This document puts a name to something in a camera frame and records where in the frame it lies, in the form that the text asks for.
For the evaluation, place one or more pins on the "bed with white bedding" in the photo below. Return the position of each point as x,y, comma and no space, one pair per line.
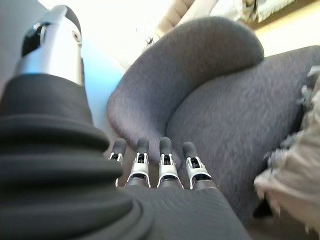
272,8

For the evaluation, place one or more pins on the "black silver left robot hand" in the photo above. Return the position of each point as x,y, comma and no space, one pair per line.
62,175

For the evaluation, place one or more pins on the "grey fabric armchair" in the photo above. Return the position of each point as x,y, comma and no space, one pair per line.
212,100

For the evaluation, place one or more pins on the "white fringed cushion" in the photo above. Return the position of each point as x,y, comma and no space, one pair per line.
297,160

